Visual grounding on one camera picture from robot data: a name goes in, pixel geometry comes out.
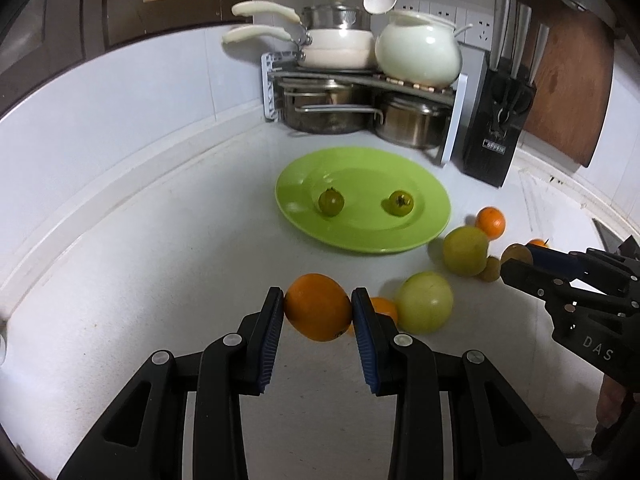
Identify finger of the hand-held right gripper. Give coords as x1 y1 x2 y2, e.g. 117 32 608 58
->
500 258 601 331
530 246 640 296

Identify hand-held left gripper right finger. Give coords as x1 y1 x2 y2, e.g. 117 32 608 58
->
351 287 581 480

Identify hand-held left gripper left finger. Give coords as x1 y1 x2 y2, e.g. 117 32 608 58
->
57 286 286 480

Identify yellow-green citrus fruit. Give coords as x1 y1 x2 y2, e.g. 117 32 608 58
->
442 226 491 277

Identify green plate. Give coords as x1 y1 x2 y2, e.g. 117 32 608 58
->
275 146 452 255

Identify person's right hand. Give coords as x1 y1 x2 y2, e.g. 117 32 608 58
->
595 375 631 428

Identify pale green apple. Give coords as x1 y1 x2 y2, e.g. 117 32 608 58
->
396 271 455 335

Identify black knife block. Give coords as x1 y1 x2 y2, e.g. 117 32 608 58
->
461 52 538 189

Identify green tomato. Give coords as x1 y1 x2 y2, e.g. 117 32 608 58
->
388 189 415 217
318 187 345 217

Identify black scissors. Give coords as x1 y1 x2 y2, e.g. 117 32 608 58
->
490 85 531 131

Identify white pot rack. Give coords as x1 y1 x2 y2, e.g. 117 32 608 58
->
261 51 469 167

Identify wooden cutting board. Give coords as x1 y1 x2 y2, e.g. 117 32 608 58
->
515 0 616 168

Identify large steel pot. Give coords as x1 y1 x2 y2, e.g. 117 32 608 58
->
375 97 453 150
277 80 383 135

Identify beaded trivet mat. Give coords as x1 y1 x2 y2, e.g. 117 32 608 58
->
372 74 453 92

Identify white ceramic pot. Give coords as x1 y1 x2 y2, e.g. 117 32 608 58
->
374 10 473 87

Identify white saucepan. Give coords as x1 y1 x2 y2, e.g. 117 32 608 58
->
222 25 377 70
231 1 376 52

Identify small steel pot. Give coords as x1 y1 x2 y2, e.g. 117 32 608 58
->
301 7 372 32

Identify steel handled knife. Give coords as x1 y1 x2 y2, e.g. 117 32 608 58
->
527 24 550 83
487 0 512 72
510 4 532 78

